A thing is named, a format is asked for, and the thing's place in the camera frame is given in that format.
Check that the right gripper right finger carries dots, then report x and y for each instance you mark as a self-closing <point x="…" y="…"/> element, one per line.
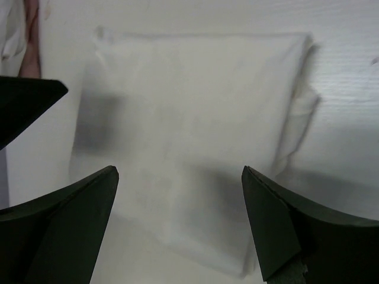
<point x="300" y="241"/>

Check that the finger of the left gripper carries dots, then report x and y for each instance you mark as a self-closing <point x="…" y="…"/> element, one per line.
<point x="23" y="100"/>

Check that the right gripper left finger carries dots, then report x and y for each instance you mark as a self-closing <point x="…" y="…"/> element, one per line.
<point x="56" y="238"/>

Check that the white graphic print t shirt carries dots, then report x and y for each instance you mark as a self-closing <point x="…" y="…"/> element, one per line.
<point x="180" y="116"/>

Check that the folded shirt with orange print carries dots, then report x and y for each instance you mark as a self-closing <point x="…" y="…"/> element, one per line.
<point x="30" y="67"/>

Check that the top folded white shirt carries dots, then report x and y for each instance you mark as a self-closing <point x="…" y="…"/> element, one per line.
<point x="13" y="42"/>

